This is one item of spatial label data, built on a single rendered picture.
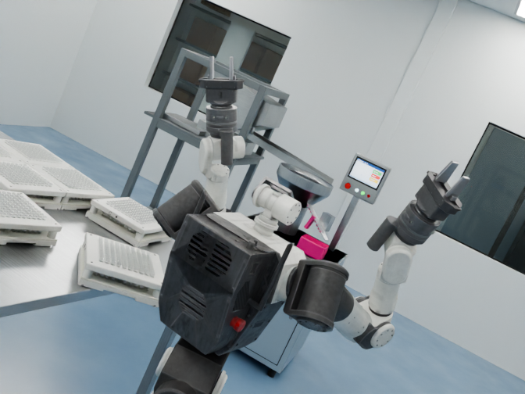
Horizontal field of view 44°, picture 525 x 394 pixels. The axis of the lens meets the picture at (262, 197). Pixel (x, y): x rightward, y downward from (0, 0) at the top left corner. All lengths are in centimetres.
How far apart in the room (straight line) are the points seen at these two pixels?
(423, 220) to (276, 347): 242
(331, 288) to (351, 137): 491
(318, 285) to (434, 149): 485
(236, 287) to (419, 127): 498
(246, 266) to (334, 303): 23
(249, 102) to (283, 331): 167
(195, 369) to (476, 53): 512
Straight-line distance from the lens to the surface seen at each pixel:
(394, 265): 162
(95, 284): 192
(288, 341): 386
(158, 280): 197
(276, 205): 160
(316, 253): 372
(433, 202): 155
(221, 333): 153
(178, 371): 163
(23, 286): 182
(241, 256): 145
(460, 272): 640
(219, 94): 182
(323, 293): 152
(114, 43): 736
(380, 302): 174
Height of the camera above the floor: 166
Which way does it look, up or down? 11 degrees down
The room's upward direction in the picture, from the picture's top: 25 degrees clockwise
